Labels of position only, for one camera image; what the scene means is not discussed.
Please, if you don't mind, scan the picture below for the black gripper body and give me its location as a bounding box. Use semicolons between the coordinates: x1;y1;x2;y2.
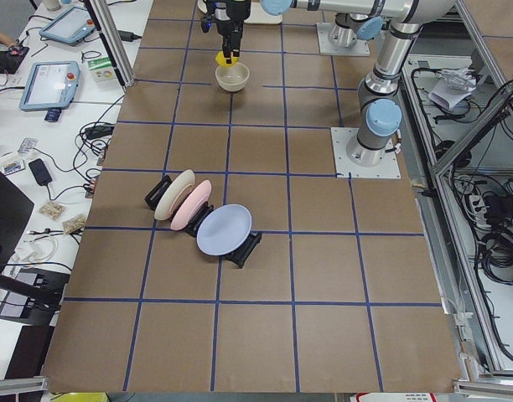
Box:
200;0;251;38

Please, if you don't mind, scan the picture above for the yellow lemon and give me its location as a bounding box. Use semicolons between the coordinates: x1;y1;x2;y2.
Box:
215;51;239;68

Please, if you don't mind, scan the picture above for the cream bowl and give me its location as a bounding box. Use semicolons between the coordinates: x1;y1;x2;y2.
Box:
215;63;250;92

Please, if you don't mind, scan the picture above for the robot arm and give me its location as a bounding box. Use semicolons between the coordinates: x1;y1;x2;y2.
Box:
200;1;385;67
261;1;454;152

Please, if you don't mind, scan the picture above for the cream rectangular tray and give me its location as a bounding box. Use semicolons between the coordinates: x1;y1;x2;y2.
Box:
245;8;282;25

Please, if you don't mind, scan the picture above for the green white box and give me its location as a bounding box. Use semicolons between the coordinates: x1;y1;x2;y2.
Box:
87;57;116;82

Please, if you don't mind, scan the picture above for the cream plate in rack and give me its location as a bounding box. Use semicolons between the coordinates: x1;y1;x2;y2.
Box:
154;169;195;221

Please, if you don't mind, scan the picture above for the pink plate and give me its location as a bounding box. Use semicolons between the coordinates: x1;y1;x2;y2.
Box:
170;180;212;231

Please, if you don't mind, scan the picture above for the far teach pendant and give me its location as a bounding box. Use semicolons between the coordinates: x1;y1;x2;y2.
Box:
39;7;96;45

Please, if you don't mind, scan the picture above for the teach pendant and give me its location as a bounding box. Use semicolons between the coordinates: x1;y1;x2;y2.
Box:
19;61;80;111
39;7;96;45

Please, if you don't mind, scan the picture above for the black power adapter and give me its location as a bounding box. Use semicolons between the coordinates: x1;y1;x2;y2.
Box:
84;124;114;141

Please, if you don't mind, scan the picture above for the near teach pendant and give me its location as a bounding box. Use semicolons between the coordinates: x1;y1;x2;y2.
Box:
19;61;80;111

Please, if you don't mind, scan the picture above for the lavender plate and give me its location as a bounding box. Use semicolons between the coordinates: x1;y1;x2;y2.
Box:
196;204;252;256

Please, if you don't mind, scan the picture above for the black dish rack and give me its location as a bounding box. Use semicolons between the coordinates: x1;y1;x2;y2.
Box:
144;169;262;268

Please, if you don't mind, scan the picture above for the crumpled white paper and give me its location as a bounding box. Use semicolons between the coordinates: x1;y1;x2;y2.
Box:
428;68;476;111

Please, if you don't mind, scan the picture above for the black smartphone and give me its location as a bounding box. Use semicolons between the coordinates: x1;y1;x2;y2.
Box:
28;158;53;186

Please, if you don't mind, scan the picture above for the black monitor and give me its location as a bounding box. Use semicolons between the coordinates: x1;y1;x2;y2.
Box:
0;172;34;273

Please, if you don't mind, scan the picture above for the aluminium frame post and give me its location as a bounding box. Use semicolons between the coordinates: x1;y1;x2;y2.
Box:
83;0;135;88

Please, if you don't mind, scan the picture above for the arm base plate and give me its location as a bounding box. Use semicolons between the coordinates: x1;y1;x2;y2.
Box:
330;127;401;180
316;23;371;57

